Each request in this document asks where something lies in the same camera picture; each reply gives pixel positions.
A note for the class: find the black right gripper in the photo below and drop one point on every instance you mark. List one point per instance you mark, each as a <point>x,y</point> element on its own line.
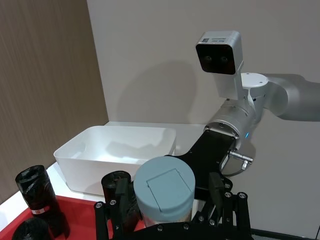
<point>210,155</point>

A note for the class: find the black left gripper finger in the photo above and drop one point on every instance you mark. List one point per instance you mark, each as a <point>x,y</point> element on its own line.
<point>123,200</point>

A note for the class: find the red tray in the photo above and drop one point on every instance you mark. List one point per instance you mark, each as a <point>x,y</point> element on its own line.
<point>80,215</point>

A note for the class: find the white plastic bin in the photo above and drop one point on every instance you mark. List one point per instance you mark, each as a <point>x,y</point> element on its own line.
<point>112,152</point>

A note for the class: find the black bag roll, white label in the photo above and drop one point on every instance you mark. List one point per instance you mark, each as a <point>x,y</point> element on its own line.
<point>35,190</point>

